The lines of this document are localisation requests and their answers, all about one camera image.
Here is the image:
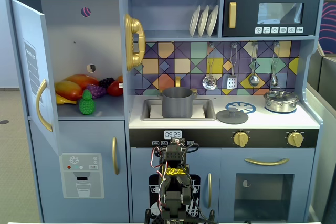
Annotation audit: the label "steel skimmer spoon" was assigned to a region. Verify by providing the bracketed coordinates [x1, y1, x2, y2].
[202, 42, 218, 90]

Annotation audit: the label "blue shopping list cabinet door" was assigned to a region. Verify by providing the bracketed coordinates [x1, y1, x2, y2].
[10, 0, 64, 156]

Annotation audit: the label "black toy microwave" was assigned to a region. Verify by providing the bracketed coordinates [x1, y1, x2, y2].
[222, 0, 321, 37]

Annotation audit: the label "purple toy grapes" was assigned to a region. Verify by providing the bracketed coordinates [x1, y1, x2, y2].
[86, 84, 108, 100]

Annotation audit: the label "white plate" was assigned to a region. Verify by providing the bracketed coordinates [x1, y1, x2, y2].
[206, 4, 219, 37]
[188, 5, 202, 37]
[197, 5, 210, 38]

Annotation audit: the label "yellow red toy mango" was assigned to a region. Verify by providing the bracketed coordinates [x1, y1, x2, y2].
[54, 80, 84, 101]

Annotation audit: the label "blue ice dispenser fridge door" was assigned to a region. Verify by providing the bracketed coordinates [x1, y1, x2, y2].
[29, 119, 127, 223]

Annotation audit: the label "steel slotted spatula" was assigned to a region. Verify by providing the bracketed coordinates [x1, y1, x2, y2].
[226, 42, 239, 90]

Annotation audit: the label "gold stove knob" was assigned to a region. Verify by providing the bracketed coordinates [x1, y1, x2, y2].
[233, 130, 250, 148]
[286, 130, 305, 148]

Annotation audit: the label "gray desk divider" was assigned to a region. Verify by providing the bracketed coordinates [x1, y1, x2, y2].
[304, 42, 336, 223]

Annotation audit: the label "steel pot with lid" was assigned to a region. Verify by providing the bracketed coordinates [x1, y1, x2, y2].
[263, 90, 300, 113]

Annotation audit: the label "green toy pineapple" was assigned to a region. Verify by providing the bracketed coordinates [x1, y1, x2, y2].
[78, 89, 97, 116]

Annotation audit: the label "orange red toy mango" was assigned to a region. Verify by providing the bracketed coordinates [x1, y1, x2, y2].
[62, 73, 100, 90]

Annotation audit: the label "yellow toy banana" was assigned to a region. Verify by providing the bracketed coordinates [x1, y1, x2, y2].
[56, 94, 78, 106]

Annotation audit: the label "steel ladle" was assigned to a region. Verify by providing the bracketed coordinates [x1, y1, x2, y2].
[248, 42, 260, 87]

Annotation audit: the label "gray pot lid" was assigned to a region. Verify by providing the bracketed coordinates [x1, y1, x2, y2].
[216, 108, 249, 124]

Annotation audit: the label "gray pot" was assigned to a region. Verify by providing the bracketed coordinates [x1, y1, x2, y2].
[157, 87, 198, 119]

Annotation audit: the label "blue dishwasher door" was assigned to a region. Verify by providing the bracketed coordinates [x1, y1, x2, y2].
[130, 147, 222, 222]

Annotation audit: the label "gold toy telephone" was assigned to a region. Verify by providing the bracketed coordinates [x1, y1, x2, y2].
[124, 14, 146, 71]

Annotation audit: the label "blue oven door with window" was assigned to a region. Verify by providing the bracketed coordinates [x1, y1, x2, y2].
[220, 148, 316, 222]

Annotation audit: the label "steel small spoon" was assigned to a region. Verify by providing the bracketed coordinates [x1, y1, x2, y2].
[270, 42, 280, 87]

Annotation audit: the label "red toy tomato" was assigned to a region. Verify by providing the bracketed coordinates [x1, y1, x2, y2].
[107, 80, 124, 97]

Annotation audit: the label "dark toy grapes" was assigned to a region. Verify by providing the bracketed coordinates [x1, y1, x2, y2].
[98, 77, 116, 88]

